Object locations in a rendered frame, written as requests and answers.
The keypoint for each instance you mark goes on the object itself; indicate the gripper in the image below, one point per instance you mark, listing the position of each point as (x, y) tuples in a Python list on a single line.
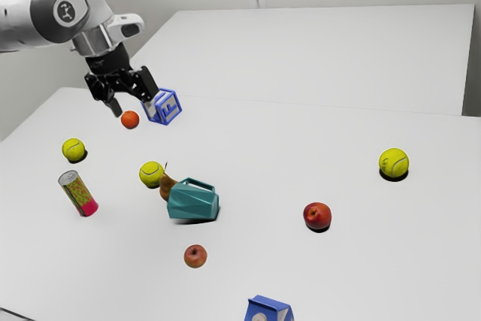
[(107, 61)]

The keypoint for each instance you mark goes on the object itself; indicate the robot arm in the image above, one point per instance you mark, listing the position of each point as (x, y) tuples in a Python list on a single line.
[(56, 9)]

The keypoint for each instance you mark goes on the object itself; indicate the teal faceted mug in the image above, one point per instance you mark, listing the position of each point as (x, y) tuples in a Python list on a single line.
[(192, 200)]

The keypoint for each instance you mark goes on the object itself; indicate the orange fruit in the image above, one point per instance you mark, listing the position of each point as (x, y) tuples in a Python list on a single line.
[(130, 119)]

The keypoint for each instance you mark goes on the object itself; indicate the blue and white letter block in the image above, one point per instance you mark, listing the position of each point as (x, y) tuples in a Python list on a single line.
[(168, 107)]

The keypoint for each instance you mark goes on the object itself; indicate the yellow tennis ball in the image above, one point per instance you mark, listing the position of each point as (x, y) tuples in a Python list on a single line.
[(150, 173), (394, 162), (73, 149)]

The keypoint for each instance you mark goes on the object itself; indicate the brown pear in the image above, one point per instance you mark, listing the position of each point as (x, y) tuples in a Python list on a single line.
[(165, 187)]

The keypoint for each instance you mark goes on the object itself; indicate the patterned pink green can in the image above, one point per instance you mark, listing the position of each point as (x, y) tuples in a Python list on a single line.
[(78, 193)]

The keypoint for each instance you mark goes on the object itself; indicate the red apple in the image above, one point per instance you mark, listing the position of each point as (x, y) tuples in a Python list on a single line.
[(195, 256)]

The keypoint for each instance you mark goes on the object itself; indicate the red peach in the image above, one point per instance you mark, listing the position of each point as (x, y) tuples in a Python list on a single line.
[(317, 215)]

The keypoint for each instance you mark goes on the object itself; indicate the blue and white carton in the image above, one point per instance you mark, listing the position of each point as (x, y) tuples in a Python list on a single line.
[(268, 309)]

